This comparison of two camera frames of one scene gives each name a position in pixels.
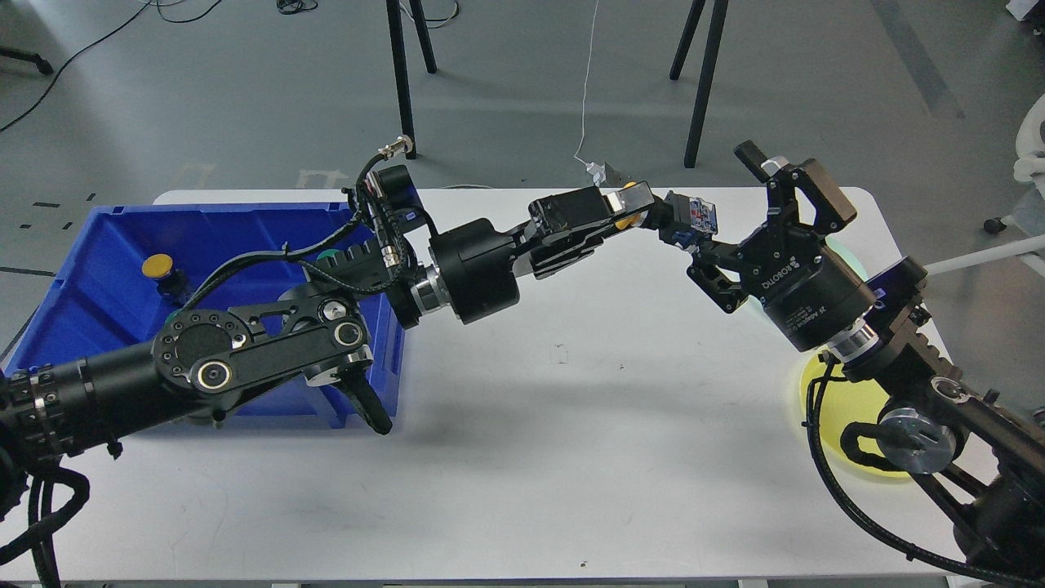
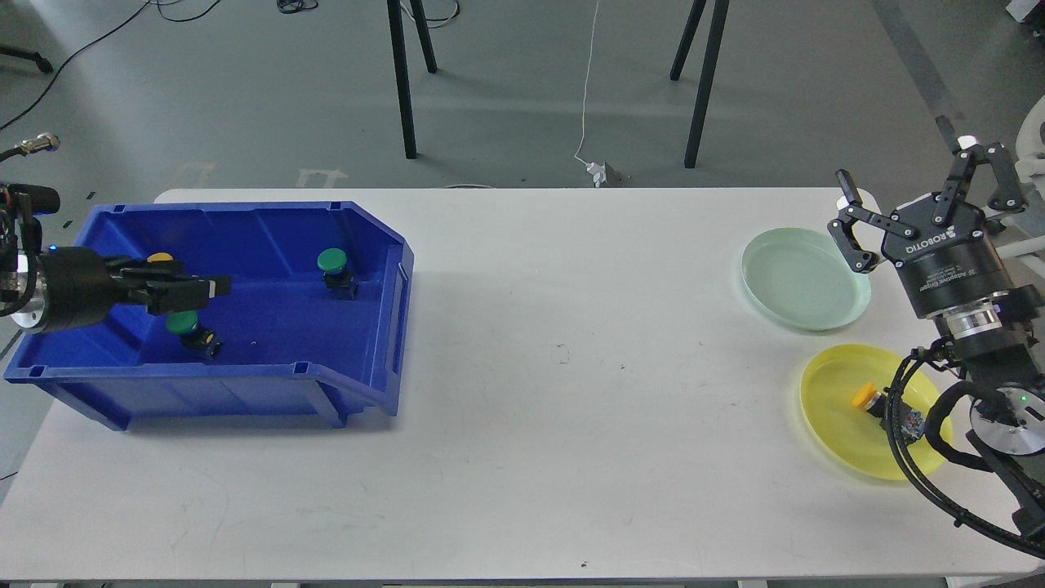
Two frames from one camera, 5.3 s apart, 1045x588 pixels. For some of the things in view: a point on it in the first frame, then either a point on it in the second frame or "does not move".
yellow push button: [629, 220] to [864, 395]
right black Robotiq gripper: [812, 294] to [949, 262]
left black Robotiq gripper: [478, 265] to [81, 287]
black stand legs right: [718, 16] does not move
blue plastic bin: [127, 268] does not move
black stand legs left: [395, 23] does not move
